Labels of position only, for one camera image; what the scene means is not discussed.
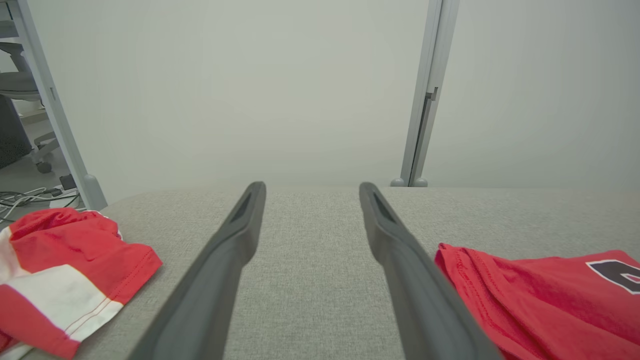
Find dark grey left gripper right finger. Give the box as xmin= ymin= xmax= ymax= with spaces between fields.
xmin=358 ymin=181 xmax=504 ymax=360

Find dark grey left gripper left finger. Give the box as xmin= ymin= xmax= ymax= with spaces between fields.
xmin=127 ymin=181 xmax=267 ymax=360

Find red jersey with number 23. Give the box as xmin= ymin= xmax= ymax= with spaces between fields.
xmin=434 ymin=242 xmax=640 ymax=360

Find red shorts with white stripe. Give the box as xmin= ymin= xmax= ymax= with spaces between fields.
xmin=0 ymin=207 xmax=164 ymax=360

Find white floor power strip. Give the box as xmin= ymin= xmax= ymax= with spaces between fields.
xmin=47 ymin=184 xmax=82 ymax=209

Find black computer tower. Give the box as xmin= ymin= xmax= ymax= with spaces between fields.
xmin=0 ymin=95 xmax=32 ymax=170

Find grey office chair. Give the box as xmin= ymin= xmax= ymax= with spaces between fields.
xmin=0 ymin=42 xmax=58 ymax=175

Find grey partition joint post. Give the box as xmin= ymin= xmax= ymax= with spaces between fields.
xmin=390 ymin=0 xmax=461 ymax=188

